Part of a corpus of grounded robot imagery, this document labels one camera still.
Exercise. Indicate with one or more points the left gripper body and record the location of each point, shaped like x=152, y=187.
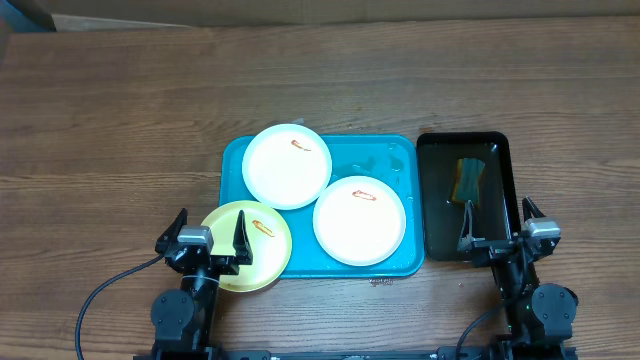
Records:
x=225, y=266

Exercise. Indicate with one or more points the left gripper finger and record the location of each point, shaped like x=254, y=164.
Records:
x=170, y=235
x=241, y=244

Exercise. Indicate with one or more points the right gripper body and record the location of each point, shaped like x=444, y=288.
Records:
x=491, y=250

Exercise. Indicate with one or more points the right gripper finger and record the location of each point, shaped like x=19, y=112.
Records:
x=466, y=237
x=530, y=210

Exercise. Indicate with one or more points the green yellow sponge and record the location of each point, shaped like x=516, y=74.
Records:
x=467, y=181

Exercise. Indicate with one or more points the white plate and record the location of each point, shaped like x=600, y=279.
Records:
x=286, y=166
x=359, y=221

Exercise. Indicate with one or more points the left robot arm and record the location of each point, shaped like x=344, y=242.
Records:
x=183, y=317

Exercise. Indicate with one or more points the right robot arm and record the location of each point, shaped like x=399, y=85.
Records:
x=539, y=316

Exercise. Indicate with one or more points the black water tray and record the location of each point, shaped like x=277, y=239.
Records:
x=497, y=215

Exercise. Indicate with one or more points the teal plastic tray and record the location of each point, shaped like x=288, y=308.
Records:
x=388, y=158

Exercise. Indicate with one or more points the yellow plate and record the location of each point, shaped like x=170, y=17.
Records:
x=269, y=238

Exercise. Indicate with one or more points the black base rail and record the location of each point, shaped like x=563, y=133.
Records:
x=442, y=353

